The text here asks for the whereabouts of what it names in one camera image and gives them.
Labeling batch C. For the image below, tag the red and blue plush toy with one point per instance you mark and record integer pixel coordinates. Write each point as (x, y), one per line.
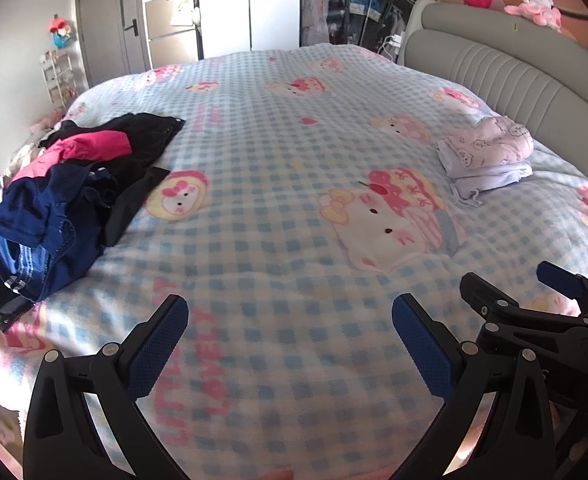
(60, 30)

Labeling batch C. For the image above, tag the silver refrigerator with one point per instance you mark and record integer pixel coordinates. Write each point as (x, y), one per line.
(171, 40)

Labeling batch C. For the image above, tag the black garment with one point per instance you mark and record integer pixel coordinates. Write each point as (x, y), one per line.
(144, 135)

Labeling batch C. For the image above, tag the navy pants with white stripes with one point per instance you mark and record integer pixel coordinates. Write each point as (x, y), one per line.
(29, 210)

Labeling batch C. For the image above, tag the folded lavender printed clothes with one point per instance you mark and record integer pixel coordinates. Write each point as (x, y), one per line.
(483, 150)

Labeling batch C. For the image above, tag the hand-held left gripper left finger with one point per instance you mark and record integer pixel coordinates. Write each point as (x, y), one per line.
(159, 340)

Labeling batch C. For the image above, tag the pink and white plush toy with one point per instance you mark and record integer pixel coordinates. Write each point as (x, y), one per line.
(536, 7)

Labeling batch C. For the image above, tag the grey padded headboard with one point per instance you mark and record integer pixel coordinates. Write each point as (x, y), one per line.
(523, 75)

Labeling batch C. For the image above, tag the pink garment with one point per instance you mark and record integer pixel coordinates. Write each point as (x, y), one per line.
(94, 145)

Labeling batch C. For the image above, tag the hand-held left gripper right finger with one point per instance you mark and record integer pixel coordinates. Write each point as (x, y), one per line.
(423, 345)

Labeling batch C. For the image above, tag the dark open wardrobe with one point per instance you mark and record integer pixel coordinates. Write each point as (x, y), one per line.
(324, 5)

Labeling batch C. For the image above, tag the blue checkered cartoon blanket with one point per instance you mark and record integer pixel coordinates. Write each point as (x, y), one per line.
(284, 160)

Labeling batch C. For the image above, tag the white shelf rack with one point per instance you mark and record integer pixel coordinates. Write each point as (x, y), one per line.
(56, 80)

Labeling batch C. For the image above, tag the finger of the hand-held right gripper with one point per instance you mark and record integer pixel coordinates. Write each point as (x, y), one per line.
(483, 295)
(558, 277)

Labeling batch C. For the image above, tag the grey door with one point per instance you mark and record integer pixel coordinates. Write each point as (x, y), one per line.
(104, 25)

